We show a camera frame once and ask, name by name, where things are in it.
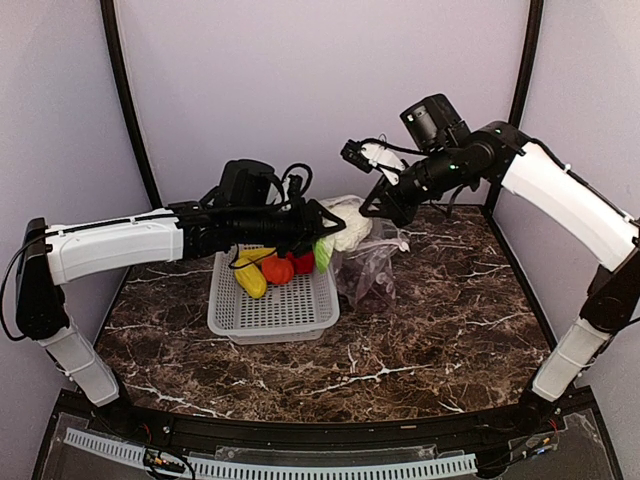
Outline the right black frame post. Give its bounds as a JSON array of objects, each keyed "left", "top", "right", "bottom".
[{"left": 483, "top": 0, "right": 545, "bottom": 206}]

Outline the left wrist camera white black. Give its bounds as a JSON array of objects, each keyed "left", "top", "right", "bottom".
[{"left": 280, "top": 162, "right": 313, "bottom": 211}]

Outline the black frame post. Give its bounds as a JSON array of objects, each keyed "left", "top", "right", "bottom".
[
  {"left": 483, "top": 0, "right": 545, "bottom": 206},
  {"left": 99, "top": 0, "right": 162, "bottom": 208}
]

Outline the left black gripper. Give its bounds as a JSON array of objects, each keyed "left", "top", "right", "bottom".
[{"left": 233, "top": 194, "right": 345, "bottom": 257}]

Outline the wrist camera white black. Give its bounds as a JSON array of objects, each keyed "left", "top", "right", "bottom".
[
  {"left": 280, "top": 162, "right": 313, "bottom": 211},
  {"left": 340, "top": 138, "right": 421, "bottom": 185}
]

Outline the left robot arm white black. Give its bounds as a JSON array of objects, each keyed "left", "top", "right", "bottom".
[{"left": 4, "top": 159, "right": 346, "bottom": 436}]

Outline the clear zip top bag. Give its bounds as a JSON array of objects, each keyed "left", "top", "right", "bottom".
[{"left": 332, "top": 218, "right": 410, "bottom": 313}]

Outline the white plastic perforated basket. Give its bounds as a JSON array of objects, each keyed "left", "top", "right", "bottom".
[{"left": 207, "top": 247, "right": 340, "bottom": 345}]

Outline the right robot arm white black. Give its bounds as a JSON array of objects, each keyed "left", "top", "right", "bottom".
[{"left": 341, "top": 94, "right": 639, "bottom": 434}]

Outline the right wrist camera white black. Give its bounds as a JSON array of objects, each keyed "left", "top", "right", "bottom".
[{"left": 340, "top": 138, "right": 421, "bottom": 185}]

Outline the white green cauliflower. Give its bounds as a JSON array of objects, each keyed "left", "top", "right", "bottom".
[{"left": 313, "top": 194, "right": 373, "bottom": 273}]

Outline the left black frame post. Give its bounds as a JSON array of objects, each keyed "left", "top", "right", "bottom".
[{"left": 99, "top": 0, "right": 162, "bottom": 208}]

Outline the yellow bell pepper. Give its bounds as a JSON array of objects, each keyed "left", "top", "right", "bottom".
[{"left": 234, "top": 264, "right": 267, "bottom": 299}]

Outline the red bell pepper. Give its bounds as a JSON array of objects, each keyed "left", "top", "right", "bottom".
[{"left": 286, "top": 251, "right": 315, "bottom": 275}]

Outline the black curved front rail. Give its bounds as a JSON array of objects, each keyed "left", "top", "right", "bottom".
[{"left": 83, "top": 403, "right": 565, "bottom": 454}]

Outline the orange bell pepper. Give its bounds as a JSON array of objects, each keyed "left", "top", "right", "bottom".
[{"left": 261, "top": 255, "right": 295, "bottom": 285}]

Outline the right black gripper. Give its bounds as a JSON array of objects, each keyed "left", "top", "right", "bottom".
[{"left": 360, "top": 142, "right": 474, "bottom": 225}]

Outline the dark red grape bunch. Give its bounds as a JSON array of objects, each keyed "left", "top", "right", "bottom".
[{"left": 336, "top": 254, "right": 396, "bottom": 313}]

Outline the white slotted cable duct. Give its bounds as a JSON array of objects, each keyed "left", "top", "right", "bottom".
[{"left": 64, "top": 427, "right": 478, "bottom": 479}]

